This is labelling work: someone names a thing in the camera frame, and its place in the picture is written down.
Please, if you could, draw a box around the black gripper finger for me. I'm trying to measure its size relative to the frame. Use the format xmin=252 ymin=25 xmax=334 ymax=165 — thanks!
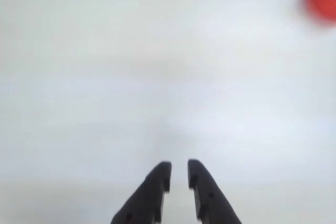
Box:
xmin=110 ymin=160 xmax=173 ymax=224
xmin=187 ymin=158 xmax=243 ymax=224

